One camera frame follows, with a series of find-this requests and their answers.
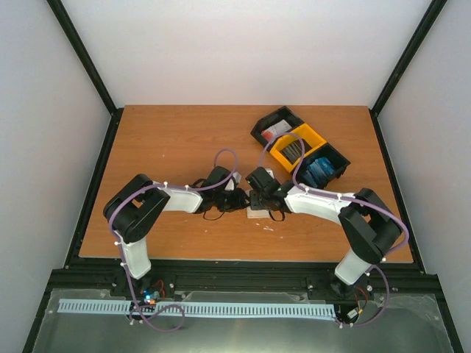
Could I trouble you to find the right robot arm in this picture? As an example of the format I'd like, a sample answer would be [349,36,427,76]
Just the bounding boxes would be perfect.
[246,167,407,298]

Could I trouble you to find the small electronics board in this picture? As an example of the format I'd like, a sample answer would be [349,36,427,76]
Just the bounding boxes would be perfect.
[140,288,166,305]

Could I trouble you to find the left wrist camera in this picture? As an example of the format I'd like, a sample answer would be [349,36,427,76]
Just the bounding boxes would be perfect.
[225,172,241,191]

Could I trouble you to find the light blue cable duct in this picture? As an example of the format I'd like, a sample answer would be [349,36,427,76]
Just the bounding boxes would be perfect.
[57,299,336,321]

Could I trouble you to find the red white cards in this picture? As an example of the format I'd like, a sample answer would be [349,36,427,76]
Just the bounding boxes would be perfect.
[261,119,291,141]

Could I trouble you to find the dark grey cards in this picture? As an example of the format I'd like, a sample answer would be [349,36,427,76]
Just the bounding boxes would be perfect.
[280,140,304,165]

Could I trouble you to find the yellow bin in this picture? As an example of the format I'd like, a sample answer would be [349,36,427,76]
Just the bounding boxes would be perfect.
[269,123,327,173]

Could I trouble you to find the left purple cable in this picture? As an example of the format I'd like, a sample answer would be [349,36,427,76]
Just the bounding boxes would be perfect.
[109,148,239,332]

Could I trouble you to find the black aluminium rail base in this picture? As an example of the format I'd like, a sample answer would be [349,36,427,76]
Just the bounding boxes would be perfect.
[46,259,445,303]

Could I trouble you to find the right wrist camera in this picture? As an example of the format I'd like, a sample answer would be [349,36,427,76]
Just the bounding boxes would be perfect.
[265,168,275,178]

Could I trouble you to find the black bin with blue cards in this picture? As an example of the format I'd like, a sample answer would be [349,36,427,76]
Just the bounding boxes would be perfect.
[296,143,350,189]

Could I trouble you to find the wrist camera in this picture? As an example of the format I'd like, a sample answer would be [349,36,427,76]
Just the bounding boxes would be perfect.
[225,172,241,191]
[265,168,275,178]

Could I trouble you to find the black frame post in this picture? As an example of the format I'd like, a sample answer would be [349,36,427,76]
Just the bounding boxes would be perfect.
[46,0,118,115]
[370,0,449,115]

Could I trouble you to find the blue cards stack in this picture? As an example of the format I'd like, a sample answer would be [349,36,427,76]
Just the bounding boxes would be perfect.
[307,157,336,188]

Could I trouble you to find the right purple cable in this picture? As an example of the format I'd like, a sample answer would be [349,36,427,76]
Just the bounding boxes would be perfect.
[257,132,411,329]

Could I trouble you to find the beige card holder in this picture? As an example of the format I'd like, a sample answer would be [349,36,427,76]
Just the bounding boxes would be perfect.
[247,207,270,219]

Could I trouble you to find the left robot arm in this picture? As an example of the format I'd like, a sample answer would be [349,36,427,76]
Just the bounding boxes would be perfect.
[103,166,249,296]

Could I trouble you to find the right black frame post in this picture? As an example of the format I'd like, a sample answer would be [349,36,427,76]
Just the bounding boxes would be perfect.
[370,0,449,115]

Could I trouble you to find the left black frame post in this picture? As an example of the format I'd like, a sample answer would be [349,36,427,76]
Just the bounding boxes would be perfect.
[46,0,118,115]

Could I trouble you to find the purple cable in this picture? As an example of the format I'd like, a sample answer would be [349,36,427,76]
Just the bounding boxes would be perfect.
[257,132,411,329]
[109,148,239,332]

